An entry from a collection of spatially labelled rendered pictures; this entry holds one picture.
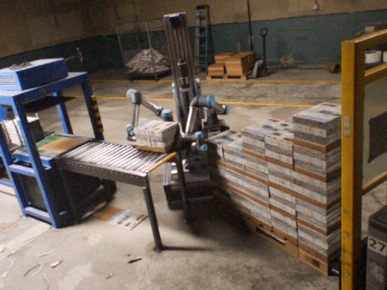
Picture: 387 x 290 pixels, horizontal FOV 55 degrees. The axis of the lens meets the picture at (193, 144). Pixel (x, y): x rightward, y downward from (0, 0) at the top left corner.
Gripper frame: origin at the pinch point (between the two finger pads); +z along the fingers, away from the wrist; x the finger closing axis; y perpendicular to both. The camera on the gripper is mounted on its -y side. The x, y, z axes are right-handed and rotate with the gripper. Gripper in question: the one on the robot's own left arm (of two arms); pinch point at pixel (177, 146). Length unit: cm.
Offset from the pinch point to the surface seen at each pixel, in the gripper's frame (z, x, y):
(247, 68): 221, -589, 1
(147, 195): -13, 66, -24
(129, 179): 5, 67, -11
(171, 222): 4, 18, -80
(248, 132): -89, 12, 25
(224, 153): -54, -4, -2
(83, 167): 70, 67, -8
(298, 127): -140, 33, 40
